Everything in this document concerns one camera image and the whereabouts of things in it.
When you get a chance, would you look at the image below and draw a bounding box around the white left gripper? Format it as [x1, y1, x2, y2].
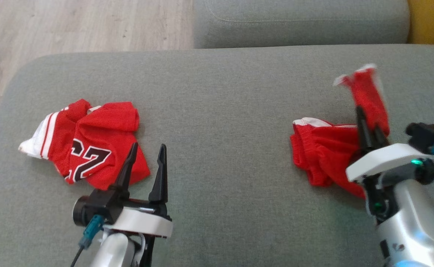
[72, 142, 173, 238]

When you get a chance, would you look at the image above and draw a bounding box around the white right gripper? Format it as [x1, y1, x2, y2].
[346, 106, 434, 223]

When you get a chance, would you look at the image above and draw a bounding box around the red shorts white trim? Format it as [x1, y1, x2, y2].
[290, 64, 391, 200]

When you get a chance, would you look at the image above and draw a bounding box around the red basketball jersey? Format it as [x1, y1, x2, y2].
[18, 99, 151, 191]

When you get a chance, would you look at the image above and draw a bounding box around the grey sofa seat cushion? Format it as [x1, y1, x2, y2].
[0, 44, 434, 267]

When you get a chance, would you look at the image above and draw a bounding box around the yellow cushion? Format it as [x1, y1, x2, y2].
[407, 0, 434, 47]

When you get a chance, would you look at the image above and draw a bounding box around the grey sofa back cushion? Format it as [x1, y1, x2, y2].
[193, 0, 410, 49]

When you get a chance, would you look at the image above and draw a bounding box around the left blue-plug camera cable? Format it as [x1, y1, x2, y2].
[70, 214, 105, 267]

